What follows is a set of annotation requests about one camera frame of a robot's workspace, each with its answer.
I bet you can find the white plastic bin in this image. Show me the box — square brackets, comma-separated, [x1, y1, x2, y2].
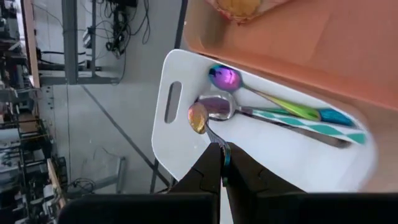
[151, 49, 379, 194]

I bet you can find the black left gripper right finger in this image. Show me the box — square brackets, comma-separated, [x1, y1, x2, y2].
[225, 142, 398, 224]

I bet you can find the plain silver spoon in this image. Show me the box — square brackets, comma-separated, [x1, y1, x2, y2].
[195, 93, 368, 146]

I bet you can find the purple iridescent spoon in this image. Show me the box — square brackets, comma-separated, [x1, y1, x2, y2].
[208, 63, 357, 128]

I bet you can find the grey metal stand frame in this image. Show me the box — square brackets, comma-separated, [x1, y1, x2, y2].
[39, 0, 121, 86]

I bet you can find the tangled black cable bundle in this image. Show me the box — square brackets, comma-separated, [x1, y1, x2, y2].
[79, 0, 152, 85]

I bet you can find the grey metal floor bracket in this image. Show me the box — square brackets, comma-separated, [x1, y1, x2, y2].
[67, 155, 127, 196]

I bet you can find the cluttered black shelf rack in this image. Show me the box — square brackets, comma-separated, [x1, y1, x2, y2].
[0, 0, 68, 224]

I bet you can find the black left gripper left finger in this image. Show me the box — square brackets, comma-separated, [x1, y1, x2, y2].
[57, 142, 223, 224]

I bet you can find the orange plastic bin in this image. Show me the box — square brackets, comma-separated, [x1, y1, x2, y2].
[182, 0, 398, 192]

